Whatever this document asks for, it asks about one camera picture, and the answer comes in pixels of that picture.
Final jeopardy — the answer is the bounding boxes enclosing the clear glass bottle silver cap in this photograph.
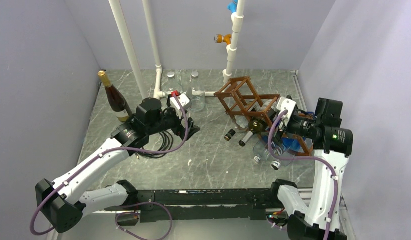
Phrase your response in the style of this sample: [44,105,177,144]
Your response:
[187,71,206,112]

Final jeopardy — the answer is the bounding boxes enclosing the dark green wine bottle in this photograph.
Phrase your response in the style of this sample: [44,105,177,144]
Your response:
[238,99,276,147]

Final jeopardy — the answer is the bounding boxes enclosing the small clear bottle black cap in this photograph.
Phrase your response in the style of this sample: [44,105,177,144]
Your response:
[224,116,249,141]

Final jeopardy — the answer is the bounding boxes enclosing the blue pipe valve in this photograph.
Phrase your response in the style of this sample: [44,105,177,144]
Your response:
[227,0,238,14]

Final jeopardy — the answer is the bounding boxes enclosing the clear square bottle black cap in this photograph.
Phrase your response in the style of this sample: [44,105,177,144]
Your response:
[270,146,295,171]

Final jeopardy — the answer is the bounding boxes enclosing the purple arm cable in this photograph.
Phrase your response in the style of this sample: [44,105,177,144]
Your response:
[266,109,340,240]
[29,94,190,240]

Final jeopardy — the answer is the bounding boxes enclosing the clear glass bottle white cap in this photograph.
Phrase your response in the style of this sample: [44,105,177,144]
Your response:
[162,71,185,96]

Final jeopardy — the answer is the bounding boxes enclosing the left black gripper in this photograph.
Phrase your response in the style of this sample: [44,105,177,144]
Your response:
[147,95,200,141]

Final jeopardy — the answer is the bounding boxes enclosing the blue label clear bottle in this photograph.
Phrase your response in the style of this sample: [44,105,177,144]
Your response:
[253,126,313,164]

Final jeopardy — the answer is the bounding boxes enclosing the white PVC pipe frame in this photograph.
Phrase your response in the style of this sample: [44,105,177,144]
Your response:
[109,0,246,100]

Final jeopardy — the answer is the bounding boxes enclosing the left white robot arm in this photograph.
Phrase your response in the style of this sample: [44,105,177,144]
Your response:
[35,93,200,233]

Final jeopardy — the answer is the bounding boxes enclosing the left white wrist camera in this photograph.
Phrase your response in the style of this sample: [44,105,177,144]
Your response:
[169,91,192,115]

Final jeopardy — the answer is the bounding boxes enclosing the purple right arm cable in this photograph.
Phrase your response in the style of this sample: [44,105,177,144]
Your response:
[266,109,340,240]

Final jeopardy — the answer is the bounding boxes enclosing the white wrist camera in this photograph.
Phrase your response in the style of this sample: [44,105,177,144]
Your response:
[276,97,297,130]
[169,91,192,115]

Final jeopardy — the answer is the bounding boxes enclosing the brown wooden wine rack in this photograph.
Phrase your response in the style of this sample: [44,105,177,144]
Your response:
[213,76,316,157]

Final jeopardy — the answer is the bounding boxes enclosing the orange pipe valve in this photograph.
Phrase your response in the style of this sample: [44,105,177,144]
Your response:
[214,34,232,45]

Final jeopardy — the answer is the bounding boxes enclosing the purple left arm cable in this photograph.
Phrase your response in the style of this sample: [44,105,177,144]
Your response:
[29,94,190,240]

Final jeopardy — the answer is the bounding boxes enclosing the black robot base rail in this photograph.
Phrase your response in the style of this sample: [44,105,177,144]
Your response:
[107,188,283,223]

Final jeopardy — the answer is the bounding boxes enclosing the black coiled cable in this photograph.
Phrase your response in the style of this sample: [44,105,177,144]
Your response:
[135,130,175,160]

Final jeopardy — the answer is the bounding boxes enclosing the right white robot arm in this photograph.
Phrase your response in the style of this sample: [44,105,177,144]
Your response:
[267,97,354,240]

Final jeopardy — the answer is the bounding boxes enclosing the dark red wine bottle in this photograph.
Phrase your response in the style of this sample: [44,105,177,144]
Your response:
[97,70,133,123]

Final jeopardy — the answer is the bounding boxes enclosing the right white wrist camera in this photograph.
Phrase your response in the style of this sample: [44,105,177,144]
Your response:
[276,97,297,130]

